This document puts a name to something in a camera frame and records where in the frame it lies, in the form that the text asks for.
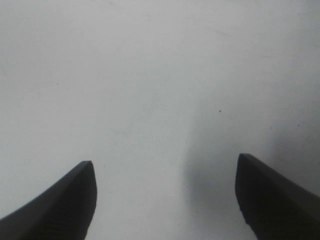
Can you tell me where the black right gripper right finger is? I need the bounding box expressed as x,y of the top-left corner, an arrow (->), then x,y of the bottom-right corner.
235,153 -> 320,240

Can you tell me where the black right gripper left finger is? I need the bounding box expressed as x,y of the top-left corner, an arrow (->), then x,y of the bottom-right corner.
0,161 -> 97,240

